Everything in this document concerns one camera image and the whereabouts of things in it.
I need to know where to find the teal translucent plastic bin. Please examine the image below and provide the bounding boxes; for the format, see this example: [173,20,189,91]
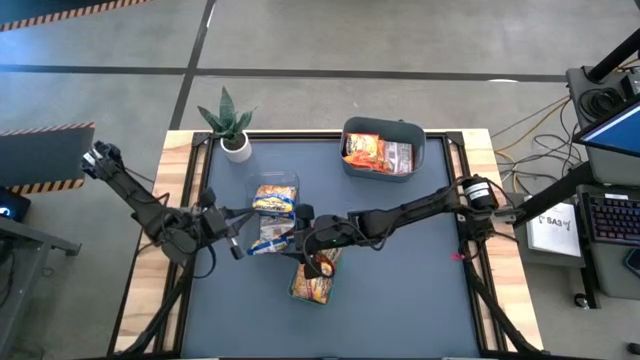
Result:
[287,247,344,307]

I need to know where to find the grey equipment cart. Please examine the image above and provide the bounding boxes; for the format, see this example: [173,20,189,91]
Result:
[565,64,640,187]

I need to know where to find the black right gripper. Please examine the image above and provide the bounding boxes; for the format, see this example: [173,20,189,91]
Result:
[282,202,357,280]

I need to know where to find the black aluminium table frame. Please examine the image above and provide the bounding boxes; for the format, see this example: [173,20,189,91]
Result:
[107,129,546,360]

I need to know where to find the black device with blue light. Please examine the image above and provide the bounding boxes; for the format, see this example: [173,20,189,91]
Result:
[0,185,32,225]

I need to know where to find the clear plastic bin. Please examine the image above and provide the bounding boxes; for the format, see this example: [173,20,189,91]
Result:
[243,169,302,257]

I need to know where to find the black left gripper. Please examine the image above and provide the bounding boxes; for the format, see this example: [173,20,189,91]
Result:
[198,187,262,261]

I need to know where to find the orange Maruchan chicken noodle pack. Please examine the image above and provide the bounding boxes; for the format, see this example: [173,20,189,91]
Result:
[344,132,381,157]
[343,148,389,173]

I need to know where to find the yellow floor cable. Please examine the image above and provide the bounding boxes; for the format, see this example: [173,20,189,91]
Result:
[492,97,571,194]

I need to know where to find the black floor cable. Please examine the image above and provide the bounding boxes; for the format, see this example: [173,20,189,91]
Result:
[492,94,584,184]

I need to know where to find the grey-blue plastic bin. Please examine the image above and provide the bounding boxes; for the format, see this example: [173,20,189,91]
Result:
[339,116,427,182]

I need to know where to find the grey metal desk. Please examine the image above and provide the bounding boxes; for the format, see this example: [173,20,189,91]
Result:
[0,214,83,360]
[513,182,640,302]

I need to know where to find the red-edged Maruchan noodle pack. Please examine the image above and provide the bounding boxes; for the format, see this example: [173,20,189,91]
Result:
[382,141,415,175]

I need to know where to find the grey-blue table mat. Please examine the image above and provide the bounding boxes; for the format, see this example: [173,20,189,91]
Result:
[180,138,482,359]

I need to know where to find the dark phone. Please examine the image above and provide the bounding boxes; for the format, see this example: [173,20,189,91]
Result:
[623,246,640,280]

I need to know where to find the white SA3 sign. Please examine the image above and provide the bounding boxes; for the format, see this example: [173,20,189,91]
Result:
[525,199,585,260]

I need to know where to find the backlit black keyboard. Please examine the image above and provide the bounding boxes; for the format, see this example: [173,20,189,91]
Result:
[582,192,640,247]

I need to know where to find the coiled black cable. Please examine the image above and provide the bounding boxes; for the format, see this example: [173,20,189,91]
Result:
[577,86,625,120]

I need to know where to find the monitor with blue screen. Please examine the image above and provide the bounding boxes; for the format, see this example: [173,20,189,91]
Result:
[572,94,640,160]

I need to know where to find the black mat with hazard stripes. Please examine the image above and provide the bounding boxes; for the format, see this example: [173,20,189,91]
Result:
[0,0,154,33]
[0,121,96,196]

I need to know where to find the snake plant in white pot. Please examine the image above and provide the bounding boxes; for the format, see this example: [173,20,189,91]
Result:
[197,85,259,164]

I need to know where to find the black slanted support pole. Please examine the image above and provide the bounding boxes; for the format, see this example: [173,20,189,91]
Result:
[513,160,597,227]

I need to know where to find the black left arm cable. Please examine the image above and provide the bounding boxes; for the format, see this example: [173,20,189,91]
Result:
[192,243,218,280]

